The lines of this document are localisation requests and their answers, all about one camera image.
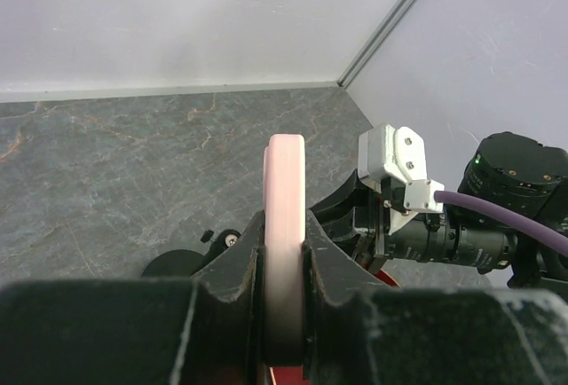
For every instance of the black phone stand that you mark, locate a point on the black phone stand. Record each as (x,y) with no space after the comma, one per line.
(184,262)

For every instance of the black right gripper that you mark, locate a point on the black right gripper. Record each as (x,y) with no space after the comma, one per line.
(383,233)

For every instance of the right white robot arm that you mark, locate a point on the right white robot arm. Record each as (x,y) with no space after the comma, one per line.
(521,175)

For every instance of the pink smartphone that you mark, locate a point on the pink smartphone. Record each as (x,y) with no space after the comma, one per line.
(284,235)

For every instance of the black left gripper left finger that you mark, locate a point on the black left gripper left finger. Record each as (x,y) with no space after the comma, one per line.
(204,329)

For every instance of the right aluminium frame post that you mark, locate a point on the right aluminium frame post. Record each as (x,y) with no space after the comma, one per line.
(395,14)

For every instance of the red round tray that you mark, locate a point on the red round tray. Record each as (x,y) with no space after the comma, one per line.
(294,375)

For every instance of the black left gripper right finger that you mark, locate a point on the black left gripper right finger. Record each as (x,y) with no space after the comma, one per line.
(361,331)

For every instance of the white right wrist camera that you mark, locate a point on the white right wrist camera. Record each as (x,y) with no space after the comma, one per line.
(386,152)

